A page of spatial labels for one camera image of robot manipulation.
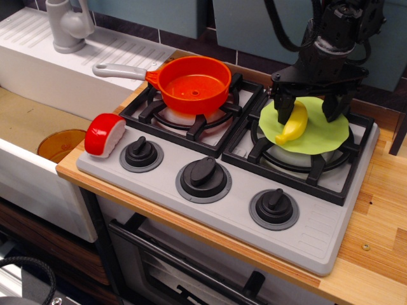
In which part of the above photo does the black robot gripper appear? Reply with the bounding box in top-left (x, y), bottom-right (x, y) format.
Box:
top-left (270, 34), bottom-right (369, 125)

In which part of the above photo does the black middle stove knob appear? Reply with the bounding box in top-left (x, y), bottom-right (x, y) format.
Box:
top-left (176, 156), bottom-right (232, 204)

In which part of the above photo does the black right stove knob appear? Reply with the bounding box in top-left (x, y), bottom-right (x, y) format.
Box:
top-left (249, 188), bottom-right (300, 231)

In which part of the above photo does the black left burner grate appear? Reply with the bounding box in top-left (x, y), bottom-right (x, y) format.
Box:
top-left (120, 73), bottom-right (264, 157)

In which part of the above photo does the black burner grate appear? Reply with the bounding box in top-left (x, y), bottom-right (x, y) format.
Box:
top-left (120, 73), bottom-right (264, 157)
top-left (222, 93), bottom-right (376, 206)

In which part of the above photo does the red white toy sushi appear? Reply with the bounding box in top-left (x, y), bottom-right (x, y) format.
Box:
top-left (85, 113), bottom-right (126, 158)

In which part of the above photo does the white toy sink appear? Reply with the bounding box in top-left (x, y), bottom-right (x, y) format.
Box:
top-left (1, 8), bottom-right (174, 243)

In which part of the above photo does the black stove knob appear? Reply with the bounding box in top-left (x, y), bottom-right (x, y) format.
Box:
top-left (120, 136), bottom-right (164, 173)
top-left (176, 156), bottom-right (232, 204)
top-left (249, 188), bottom-right (300, 231)

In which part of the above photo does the black right burner grate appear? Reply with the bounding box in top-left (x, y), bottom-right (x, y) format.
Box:
top-left (222, 93), bottom-right (376, 206)

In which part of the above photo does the light green plate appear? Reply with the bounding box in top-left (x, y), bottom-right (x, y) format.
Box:
top-left (259, 97), bottom-right (350, 155)

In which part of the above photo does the yellow toy banana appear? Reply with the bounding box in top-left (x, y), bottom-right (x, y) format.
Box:
top-left (275, 100), bottom-right (308, 146)

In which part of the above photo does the grey toy faucet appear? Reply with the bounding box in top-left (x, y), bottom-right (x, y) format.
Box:
top-left (45, 0), bottom-right (95, 54)

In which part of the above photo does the orange toy pot grey handle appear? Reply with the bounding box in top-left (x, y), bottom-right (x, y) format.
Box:
top-left (92, 56), bottom-right (231, 115)

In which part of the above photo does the grey toy stove top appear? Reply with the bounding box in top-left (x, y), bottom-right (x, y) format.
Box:
top-left (76, 83), bottom-right (381, 276)

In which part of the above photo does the toy oven door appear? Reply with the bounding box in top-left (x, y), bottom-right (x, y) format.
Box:
top-left (108, 213), bottom-right (330, 304)

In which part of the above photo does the black braided cable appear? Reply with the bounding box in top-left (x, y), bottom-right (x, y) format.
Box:
top-left (0, 256), bottom-right (57, 305)

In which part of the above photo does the black left stove knob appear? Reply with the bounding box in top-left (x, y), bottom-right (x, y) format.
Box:
top-left (120, 136), bottom-right (164, 173)

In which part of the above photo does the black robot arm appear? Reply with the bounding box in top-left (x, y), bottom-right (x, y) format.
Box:
top-left (265, 1), bottom-right (386, 124)

